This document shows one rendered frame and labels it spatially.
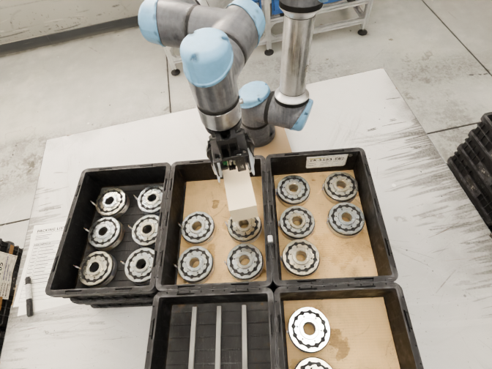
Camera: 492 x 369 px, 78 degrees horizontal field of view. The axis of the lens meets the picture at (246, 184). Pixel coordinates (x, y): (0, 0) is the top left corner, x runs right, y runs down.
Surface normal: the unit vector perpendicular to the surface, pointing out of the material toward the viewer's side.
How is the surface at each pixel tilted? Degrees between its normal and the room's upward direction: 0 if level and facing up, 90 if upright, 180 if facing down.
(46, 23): 90
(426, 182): 0
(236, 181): 0
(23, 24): 90
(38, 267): 0
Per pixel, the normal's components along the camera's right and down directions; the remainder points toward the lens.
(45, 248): -0.11, -0.51
